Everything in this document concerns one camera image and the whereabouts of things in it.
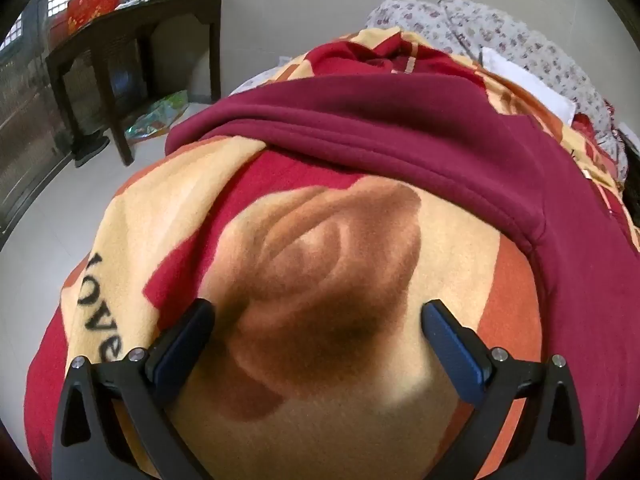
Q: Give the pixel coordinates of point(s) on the dark wooden table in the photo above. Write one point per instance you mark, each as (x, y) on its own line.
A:
(150, 12)

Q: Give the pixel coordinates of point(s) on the red gift box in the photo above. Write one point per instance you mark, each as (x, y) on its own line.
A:
(95, 0)

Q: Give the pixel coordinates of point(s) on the red and cream printed blanket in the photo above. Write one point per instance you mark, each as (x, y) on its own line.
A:
(325, 435)

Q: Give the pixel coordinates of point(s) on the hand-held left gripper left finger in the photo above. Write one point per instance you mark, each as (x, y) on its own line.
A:
(184, 356)

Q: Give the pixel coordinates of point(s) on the maroon sweatshirt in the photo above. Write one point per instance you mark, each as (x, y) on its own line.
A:
(375, 130)

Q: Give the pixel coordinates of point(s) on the red patterned pillow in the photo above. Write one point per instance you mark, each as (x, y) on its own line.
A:
(590, 129)

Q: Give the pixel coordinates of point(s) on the white pillow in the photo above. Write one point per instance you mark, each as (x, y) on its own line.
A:
(530, 85)

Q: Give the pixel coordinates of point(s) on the floral quilt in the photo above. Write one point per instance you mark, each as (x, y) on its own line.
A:
(500, 25)

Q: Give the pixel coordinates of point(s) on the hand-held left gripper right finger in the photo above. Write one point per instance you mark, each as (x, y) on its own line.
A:
(452, 356)

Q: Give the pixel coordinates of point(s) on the crumpled silver foil bag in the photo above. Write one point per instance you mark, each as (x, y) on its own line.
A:
(134, 1)

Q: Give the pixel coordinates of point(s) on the glass door with grille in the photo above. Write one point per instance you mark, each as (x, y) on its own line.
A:
(25, 110)

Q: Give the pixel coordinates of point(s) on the colourful plastic bag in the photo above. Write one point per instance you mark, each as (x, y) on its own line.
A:
(157, 115)

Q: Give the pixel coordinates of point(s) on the black shoe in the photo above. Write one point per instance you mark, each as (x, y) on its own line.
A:
(91, 150)

